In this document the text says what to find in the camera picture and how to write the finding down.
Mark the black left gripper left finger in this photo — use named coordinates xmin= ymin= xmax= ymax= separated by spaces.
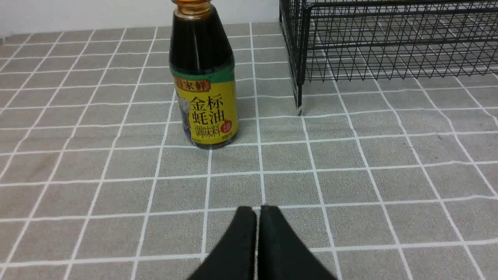
xmin=188 ymin=206 xmax=257 ymax=280

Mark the black wire mesh shelf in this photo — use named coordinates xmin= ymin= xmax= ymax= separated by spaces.
xmin=279 ymin=0 xmax=498 ymax=115

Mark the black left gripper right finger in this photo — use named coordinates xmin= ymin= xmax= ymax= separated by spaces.
xmin=258 ymin=205 xmax=336 ymax=280

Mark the grey grid tablecloth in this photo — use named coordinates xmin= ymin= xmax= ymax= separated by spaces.
xmin=0 ymin=23 xmax=497 ymax=280

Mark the oyster sauce bottle yellow label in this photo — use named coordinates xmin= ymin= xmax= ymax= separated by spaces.
xmin=169 ymin=0 xmax=239 ymax=150

